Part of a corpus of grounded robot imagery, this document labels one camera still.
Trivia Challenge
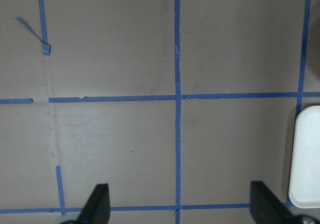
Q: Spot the loose blue tape strip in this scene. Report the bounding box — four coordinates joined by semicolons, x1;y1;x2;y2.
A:
14;17;51;56

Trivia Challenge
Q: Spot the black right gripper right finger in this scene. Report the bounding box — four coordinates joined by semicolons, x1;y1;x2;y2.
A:
249;181;298;224

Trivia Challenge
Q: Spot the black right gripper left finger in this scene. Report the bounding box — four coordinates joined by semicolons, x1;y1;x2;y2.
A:
77;183;111;224

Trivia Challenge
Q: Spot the white rectangular tray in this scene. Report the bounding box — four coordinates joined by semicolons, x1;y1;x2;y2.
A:
288;105;320;209

